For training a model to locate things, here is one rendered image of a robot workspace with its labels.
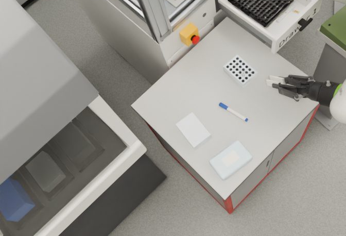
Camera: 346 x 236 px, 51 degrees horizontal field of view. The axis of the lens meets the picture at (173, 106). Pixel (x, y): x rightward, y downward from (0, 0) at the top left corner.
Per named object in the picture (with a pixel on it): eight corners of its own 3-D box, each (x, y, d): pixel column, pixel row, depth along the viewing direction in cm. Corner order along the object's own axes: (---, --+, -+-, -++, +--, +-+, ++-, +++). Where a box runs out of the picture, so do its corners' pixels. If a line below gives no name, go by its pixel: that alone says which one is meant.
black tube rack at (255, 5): (292, 4, 159) (294, -5, 154) (265, 31, 157) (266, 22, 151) (254, -21, 168) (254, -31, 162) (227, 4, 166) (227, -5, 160)
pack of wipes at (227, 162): (238, 141, 149) (238, 137, 144) (253, 159, 145) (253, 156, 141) (208, 163, 147) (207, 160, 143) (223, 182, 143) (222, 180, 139)
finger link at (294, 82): (307, 84, 139) (310, 82, 140) (283, 77, 147) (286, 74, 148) (309, 92, 142) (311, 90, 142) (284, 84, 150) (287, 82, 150)
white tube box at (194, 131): (211, 138, 151) (210, 134, 146) (195, 151, 150) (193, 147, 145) (193, 116, 156) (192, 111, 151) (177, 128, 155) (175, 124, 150)
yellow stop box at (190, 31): (200, 37, 161) (199, 28, 154) (189, 48, 160) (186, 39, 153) (192, 31, 163) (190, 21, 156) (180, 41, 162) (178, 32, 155)
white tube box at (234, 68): (257, 76, 158) (257, 72, 154) (243, 88, 157) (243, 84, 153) (237, 58, 163) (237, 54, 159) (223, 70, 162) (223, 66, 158)
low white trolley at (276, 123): (302, 144, 219) (330, 91, 150) (230, 218, 210) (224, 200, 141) (231, 85, 241) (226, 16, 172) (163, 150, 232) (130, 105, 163)
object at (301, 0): (313, 9, 157) (316, -1, 152) (273, 48, 154) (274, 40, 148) (244, -36, 173) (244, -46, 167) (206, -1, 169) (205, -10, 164)
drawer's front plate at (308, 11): (319, 10, 158) (324, -6, 148) (274, 54, 154) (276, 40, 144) (315, 8, 159) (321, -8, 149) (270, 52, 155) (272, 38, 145)
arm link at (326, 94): (333, 115, 134) (344, 99, 138) (331, 91, 127) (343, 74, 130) (317, 111, 138) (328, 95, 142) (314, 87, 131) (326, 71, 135)
